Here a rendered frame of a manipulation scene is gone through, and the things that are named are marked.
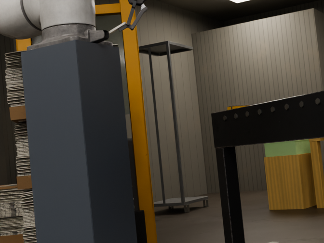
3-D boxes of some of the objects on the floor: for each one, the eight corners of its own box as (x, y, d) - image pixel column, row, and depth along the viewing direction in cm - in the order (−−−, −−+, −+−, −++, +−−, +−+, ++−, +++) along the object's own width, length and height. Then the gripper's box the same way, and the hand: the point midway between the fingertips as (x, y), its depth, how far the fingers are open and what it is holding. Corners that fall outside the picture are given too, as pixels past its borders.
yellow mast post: (144, 267, 370) (116, -29, 380) (143, 264, 379) (116, -25, 389) (159, 265, 371) (131, -30, 381) (158, 263, 380) (130, -26, 390)
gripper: (131, -46, 216) (79, -15, 214) (168, 13, 216) (117, 44, 213) (130, -39, 223) (80, -9, 221) (166, 18, 223) (117, 48, 221)
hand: (101, 15), depth 217 cm, fingers open, 13 cm apart
